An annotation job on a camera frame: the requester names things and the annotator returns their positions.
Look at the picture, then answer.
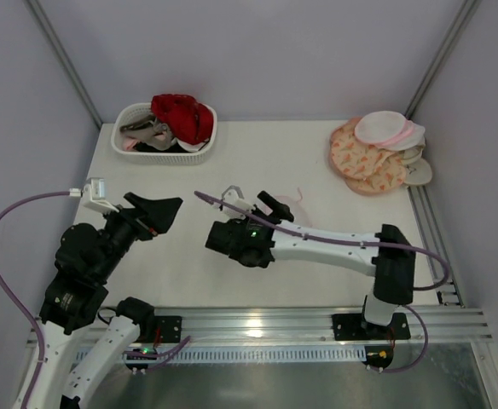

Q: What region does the white pink mesh laundry bag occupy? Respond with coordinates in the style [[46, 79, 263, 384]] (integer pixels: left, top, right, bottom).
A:
[[258, 188, 313, 228]]

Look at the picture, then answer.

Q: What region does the red bra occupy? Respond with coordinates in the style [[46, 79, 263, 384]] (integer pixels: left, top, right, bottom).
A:
[[151, 94, 214, 145]]

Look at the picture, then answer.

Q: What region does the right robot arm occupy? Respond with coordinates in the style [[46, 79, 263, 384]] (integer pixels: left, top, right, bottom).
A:
[[196, 192, 415, 333]]

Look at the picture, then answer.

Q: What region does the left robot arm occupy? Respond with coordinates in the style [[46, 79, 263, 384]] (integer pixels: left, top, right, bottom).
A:
[[14, 186, 182, 408]]

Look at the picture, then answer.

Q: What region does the grey bra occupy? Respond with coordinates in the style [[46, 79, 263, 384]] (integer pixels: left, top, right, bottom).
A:
[[119, 114, 177, 152]]

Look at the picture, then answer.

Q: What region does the white plastic basket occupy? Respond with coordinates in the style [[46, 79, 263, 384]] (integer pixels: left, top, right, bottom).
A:
[[110, 103, 218, 166]]

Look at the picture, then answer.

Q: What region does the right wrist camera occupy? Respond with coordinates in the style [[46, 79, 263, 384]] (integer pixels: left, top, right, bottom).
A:
[[211, 185, 254, 218]]

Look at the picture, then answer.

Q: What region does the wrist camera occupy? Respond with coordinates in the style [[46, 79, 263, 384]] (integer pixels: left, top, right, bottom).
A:
[[68, 177, 119, 215], [211, 185, 254, 218]]

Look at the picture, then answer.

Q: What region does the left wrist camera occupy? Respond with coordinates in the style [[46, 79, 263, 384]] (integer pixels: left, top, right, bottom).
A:
[[68, 177, 119, 215]]

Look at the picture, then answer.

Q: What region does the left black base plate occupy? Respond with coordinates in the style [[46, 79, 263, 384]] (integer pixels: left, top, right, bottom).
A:
[[144, 315, 182, 344]]

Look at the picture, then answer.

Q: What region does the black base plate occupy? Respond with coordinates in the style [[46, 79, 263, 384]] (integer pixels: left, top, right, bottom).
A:
[[144, 315, 182, 344], [331, 313, 411, 342]]

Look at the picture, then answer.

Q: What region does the white cable duct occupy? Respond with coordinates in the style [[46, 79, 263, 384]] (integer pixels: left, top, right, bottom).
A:
[[73, 344, 368, 366]]

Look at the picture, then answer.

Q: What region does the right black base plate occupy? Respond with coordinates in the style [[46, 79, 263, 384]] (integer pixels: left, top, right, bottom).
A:
[[331, 313, 411, 342]]

